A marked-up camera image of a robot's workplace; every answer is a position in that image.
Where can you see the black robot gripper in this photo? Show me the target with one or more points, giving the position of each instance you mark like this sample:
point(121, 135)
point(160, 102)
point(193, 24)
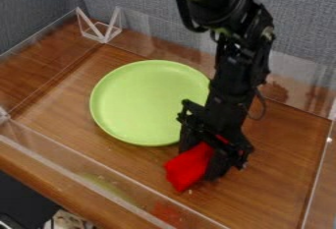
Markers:
point(215, 122)

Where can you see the red block carrot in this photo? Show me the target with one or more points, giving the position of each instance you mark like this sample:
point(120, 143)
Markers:
point(187, 168)

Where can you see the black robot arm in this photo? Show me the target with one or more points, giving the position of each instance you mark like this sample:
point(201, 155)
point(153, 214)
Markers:
point(240, 26)

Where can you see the green round plate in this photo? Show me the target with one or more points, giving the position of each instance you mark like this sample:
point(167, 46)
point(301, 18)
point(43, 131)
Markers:
point(135, 101)

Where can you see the white power strip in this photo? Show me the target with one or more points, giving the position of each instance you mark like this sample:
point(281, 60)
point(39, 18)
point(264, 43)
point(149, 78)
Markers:
point(67, 220)

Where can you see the black box under table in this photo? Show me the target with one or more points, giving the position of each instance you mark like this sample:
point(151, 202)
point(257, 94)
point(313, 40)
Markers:
point(24, 204)

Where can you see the clear acrylic enclosure wall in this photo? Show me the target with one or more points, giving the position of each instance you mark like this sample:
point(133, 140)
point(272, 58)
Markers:
point(111, 181)

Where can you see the clear acrylic triangle bracket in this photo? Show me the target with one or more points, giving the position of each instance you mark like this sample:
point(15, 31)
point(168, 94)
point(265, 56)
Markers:
point(96, 30)

